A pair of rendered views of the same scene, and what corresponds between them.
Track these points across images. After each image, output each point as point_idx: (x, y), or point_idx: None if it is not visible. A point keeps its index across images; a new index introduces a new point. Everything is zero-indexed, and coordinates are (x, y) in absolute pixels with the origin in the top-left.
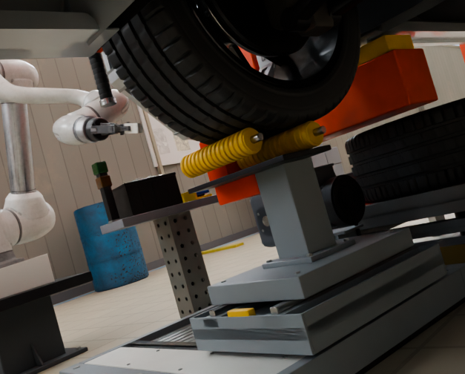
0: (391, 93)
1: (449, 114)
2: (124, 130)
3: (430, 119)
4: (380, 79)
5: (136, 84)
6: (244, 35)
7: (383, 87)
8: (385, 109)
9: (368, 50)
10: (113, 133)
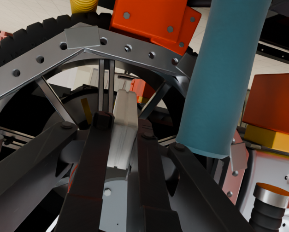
0: (258, 88)
1: None
2: (135, 153)
3: None
4: (258, 105)
5: None
6: (71, 96)
7: (260, 96)
8: (268, 77)
9: (256, 135)
10: (144, 224)
